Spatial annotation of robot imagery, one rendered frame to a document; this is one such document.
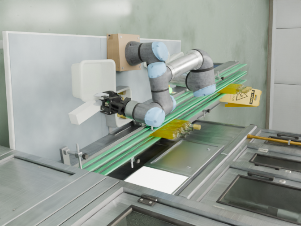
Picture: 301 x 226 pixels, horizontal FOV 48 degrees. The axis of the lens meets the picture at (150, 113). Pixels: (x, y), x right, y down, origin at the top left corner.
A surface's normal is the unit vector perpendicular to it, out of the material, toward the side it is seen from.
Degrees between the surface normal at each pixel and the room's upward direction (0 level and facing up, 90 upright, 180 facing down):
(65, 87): 0
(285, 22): 90
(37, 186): 90
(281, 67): 90
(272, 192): 90
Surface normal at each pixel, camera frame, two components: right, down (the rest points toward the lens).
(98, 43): 0.83, 0.11
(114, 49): -0.56, 0.15
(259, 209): -0.07, -0.95
